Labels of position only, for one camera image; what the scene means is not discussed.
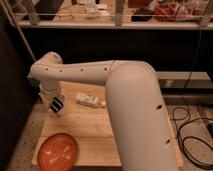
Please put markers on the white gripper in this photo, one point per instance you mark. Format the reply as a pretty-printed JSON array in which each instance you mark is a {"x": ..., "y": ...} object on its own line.
[{"x": 53, "y": 100}]

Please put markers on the wooden shelf with railing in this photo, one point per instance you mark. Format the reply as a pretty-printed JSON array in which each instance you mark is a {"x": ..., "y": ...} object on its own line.
[{"x": 102, "y": 14}]

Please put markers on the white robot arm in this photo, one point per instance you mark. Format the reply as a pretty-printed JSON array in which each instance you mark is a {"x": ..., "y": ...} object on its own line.
[{"x": 134, "y": 102}]

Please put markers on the black object on shelf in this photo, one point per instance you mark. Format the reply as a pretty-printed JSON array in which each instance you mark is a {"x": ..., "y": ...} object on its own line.
[{"x": 142, "y": 15}]

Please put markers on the wooden board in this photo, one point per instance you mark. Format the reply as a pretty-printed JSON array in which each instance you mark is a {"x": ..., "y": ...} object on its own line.
[{"x": 90, "y": 127}]

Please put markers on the red object on shelf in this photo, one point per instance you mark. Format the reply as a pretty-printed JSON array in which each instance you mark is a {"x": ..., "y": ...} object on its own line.
[{"x": 171, "y": 12}]

